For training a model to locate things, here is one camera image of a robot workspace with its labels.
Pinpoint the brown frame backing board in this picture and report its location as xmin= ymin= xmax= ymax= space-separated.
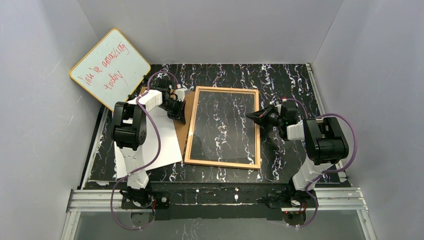
xmin=139 ymin=86 xmax=196 ymax=163

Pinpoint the wooden picture frame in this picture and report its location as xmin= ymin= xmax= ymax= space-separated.
xmin=184 ymin=86 xmax=261 ymax=170

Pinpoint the printed colour photo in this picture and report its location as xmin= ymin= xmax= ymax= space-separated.
xmin=113 ymin=97 xmax=184 ymax=180

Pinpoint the clear frame glass sheet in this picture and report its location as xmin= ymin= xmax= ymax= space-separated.
xmin=189 ymin=90 xmax=256 ymax=165

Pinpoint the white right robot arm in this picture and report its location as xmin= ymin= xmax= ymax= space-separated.
xmin=246 ymin=98 xmax=349 ymax=192

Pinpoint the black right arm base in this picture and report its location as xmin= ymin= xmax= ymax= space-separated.
xmin=265 ymin=189 xmax=319 ymax=210

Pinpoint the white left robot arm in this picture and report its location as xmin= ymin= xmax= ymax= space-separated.
xmin=111 ymin=79 xmax=189 ymax=190

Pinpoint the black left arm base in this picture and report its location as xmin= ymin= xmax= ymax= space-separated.
xmin=119 ymin=189 xmax=170 ymax=210

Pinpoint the yellow-edged whiteboard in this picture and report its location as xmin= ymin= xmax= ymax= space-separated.
xmin=69 ymin=28 xmax=151 ymax=111

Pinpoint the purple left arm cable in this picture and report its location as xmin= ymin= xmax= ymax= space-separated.
xmin=109 ymin=70 xmax=181 ymax=232

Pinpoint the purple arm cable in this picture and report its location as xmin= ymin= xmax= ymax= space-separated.
xmin=109 ymin=70 xmax=181 ymax=232
xmin=281 ymin=97 xmax=359 ymax=229

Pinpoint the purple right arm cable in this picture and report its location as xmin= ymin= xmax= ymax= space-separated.
xmin=281 ymin=97 xmax=359 ymax=229

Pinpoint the aluminium mounting rail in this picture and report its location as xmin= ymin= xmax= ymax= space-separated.
xmin=66 ymin=187 xmax=369 ymax=212

